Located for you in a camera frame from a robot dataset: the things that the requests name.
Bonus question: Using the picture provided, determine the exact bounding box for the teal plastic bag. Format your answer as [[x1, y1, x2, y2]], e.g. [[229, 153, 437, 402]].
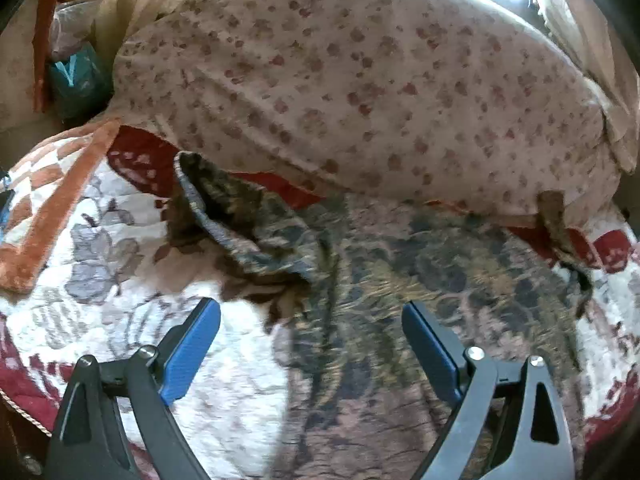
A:
[[48, 42, 112, 122]]

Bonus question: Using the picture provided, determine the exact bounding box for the pink floral pillow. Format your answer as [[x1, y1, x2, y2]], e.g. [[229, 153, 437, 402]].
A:
[[108, 0, 620, 226]]

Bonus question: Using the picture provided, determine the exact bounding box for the dark patterned small garment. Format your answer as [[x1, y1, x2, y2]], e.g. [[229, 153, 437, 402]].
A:
[[170, 152, 585, 479]]

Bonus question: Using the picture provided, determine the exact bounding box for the white red floral bedspread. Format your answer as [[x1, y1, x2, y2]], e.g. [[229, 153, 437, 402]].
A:
[[1, 126, 639, 479]]

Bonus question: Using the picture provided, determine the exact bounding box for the beige curtain fabric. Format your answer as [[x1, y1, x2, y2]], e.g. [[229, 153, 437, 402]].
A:
[[537, 0, 639, 174]]

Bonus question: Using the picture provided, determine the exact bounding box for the orange white patterned blanket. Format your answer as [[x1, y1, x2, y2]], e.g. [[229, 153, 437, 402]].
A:
[[1, 119, 120, 294]]

